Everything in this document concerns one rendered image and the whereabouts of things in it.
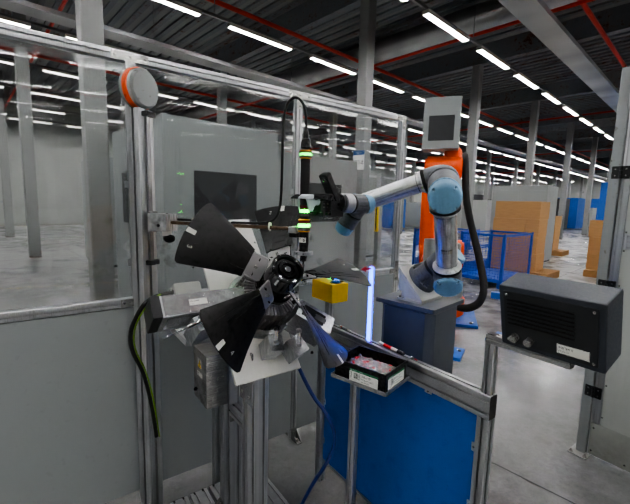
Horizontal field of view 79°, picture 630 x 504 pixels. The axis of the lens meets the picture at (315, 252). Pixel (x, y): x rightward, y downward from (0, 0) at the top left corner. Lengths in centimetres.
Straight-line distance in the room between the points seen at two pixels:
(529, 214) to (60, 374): 845
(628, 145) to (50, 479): 321
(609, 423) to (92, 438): 270
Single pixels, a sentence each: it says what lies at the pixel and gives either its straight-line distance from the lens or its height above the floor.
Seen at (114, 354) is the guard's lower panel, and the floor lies 75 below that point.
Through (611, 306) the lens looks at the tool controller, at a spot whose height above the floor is 122.
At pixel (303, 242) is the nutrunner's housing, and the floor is 130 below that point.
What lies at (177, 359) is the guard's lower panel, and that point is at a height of 67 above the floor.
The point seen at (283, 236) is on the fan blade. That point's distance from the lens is 142.
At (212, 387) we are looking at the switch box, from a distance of 165.
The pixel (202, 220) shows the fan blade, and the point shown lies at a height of 138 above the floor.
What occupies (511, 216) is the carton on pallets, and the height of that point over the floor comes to 126.
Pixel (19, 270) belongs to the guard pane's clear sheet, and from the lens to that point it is 186.
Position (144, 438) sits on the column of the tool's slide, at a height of 38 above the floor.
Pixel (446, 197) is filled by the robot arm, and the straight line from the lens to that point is 143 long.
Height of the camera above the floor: 144
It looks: 7 degrees down
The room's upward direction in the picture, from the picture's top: 1 degrees clockwise
